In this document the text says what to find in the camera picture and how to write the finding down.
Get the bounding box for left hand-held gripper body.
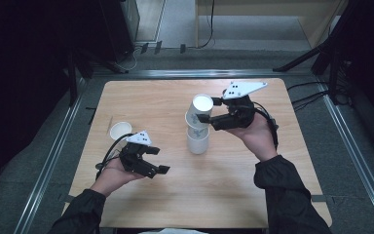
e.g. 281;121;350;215
119;130;160;179

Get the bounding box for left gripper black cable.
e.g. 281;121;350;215
95;132;134;179

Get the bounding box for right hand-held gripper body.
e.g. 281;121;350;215
208;80;269;132

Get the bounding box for person's left hand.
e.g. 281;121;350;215
91;157;145;198

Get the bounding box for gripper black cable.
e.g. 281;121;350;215
95;132;134;179
252;100;280;150

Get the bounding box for black computer case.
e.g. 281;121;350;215
98;0;140;62

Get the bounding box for black hanging cable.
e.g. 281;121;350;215
196;0;216;50

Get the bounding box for black tripod stand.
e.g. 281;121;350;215
272;0;374;105

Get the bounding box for grey table bracket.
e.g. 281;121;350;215
311;194;334;204
59;193;79;205

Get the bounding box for metal floor rail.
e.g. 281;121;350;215
13;77;89;234
92;68;313;79
318;77;374;234

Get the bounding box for person's right hand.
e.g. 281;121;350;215
225;111;279;163

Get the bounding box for light wooden cabinet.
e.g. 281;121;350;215
194;0;349;50

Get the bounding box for black floor cables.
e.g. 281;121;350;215
286;81;330;111

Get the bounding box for black metal stand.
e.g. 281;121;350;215
66;48;130;106

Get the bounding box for person's white garment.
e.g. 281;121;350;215
139;227;208;234

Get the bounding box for white floor cable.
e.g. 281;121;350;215
115;45;144;74

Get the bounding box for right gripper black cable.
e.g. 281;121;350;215
252;100;280;150

